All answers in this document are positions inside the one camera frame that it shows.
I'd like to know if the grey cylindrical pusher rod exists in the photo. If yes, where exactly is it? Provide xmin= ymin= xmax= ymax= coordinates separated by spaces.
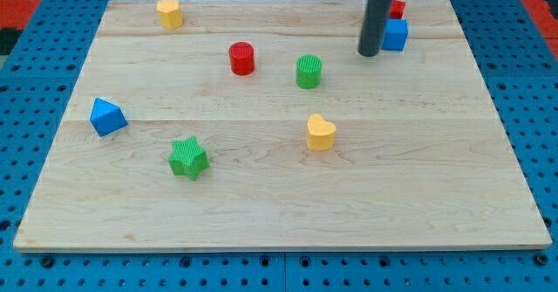
xmin=357 ymin=0 xmax=392 ymax=57

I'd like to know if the yellow hexagon block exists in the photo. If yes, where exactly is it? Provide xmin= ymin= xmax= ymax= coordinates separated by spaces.
xmin=156 ymin=0 xmax=183 ymax=30

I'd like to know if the blue triangle block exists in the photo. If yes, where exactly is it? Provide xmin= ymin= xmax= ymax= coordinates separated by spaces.
xmin=90 ymin=98 xmax=127 ymax=137

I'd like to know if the light wooden board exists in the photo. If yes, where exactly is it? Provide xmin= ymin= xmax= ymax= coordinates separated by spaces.
xmin=13 ymin=0 xmax=552 ymax=253

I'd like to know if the red cylinder block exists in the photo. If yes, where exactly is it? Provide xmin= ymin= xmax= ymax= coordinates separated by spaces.
xmin=228 ymin=42 xmax=255 ymax=76

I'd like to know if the small red block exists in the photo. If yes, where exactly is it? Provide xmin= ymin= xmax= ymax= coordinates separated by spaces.
xmin=389 ymin=0 xmax=406 ymax=19

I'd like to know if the blue cube block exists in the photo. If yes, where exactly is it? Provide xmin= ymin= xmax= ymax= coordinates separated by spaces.
xmin=381 ymin=19 xmax=408 ymax=51

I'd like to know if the green star block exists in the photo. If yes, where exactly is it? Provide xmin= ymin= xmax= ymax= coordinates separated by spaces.
xmin=167 ymin=136 xmax=209 ymax=181

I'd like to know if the green cylinder block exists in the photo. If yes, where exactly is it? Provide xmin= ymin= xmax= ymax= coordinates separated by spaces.
xmin=296 ymin=55 xmax=322 ymax=90

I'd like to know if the yellow heart block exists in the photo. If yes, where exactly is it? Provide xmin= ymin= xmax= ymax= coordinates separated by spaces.
xmin=306 ymin=114 xmax=337 ymax=151

